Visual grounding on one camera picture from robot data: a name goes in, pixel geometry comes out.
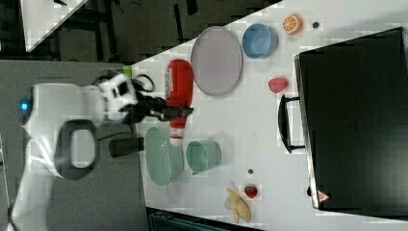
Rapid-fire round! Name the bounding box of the small red strawberry toy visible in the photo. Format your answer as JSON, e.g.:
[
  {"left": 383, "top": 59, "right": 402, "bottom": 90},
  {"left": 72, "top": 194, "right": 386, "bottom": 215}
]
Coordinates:
[{"left": 244, "top": 185, "right": 258, "bottom": 198}]

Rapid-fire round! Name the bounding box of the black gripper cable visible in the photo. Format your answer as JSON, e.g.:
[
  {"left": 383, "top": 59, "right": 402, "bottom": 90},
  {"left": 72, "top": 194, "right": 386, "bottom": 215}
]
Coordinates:
[{"left": 133, "top": 74, "right": 156, "bottom": 93}]

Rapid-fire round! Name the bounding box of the pink plush strawberry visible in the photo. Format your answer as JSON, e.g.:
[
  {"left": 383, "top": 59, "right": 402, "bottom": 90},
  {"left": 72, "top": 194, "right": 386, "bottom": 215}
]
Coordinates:
[{"left": 268, "top": 77, "right": 289, "bottom": 93}]

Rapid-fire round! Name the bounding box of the orange slice toy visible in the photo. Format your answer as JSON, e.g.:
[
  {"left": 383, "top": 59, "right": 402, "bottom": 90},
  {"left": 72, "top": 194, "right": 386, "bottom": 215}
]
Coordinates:
[{"left": 283, "top": 14, "right": 303, "bottom": 36}]

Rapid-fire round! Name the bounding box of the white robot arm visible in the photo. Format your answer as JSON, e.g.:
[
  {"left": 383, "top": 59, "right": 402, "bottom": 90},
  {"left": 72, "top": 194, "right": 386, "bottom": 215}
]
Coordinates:
[{"left": 6, "top": 70, "right": 193, "bottom": 231}]

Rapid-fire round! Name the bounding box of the white side table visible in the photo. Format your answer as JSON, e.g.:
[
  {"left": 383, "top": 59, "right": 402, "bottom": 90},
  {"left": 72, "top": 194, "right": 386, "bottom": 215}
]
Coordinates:
[{"left": 19, "top": 0, "right": 89, "bottom": 52}]

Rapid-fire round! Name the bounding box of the blue bowl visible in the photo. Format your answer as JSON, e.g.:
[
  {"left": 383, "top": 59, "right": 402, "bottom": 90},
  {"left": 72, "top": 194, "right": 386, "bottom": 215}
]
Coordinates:
[{"left": 242, "top": 23, "right": 279, "bottom": 59}]

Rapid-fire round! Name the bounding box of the peeled banana toy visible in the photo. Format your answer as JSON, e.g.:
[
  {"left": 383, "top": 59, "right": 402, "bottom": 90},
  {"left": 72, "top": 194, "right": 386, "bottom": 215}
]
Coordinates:
[{"left": 224, "top": 188, "right": 251, "bottom": 223}]

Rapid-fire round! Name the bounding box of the green cup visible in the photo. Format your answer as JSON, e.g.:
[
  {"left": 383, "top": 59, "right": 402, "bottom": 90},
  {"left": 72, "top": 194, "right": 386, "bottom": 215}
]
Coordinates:
[{"left": 186, "top": 139, "right": 221, "bottom": 175}]

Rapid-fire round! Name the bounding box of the green oval basket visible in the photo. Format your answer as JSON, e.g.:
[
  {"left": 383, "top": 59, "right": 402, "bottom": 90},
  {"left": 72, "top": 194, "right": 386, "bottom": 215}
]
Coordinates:
[{"left": 144, "top": 127, "right": 184, "bottom": 187}]

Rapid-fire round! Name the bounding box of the red plush ketchup bottle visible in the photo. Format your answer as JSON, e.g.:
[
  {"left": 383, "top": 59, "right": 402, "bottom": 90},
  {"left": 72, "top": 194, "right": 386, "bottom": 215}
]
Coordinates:
[{"left": 166, "top": 59, "right": 194, "bottom": 146}]

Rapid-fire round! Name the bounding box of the black cylinder table post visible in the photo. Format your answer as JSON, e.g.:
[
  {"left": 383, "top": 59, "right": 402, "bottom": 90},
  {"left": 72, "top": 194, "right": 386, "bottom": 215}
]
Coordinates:
[{"left": 109, "top": 138, "right": 144, "bottom": 158}]

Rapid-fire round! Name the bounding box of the grey round plate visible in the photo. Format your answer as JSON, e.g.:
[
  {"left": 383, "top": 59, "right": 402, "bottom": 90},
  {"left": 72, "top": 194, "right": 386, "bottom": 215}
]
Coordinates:
[{"left": 191, "top": 26, "right": 243, "bottom": 96}]

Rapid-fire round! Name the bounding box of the black microwave oven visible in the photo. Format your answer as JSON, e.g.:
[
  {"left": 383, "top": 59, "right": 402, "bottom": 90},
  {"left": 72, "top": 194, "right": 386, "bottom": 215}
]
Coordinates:
[{"left": 278, "top": 27, "right": 408, "bottom": 220}]

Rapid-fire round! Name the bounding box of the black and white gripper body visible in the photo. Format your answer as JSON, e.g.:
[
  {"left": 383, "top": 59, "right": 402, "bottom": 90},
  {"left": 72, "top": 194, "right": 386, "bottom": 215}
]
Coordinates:
[{"left": 95, "top": 72, "right": 166, "bottom": 124}]

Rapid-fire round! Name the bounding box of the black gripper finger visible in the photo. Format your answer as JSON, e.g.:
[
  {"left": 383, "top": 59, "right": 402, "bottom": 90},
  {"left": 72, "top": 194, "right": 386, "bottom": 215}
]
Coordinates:
[{"left": 150, "top": 107, "right": 193, "bottom": 121}]

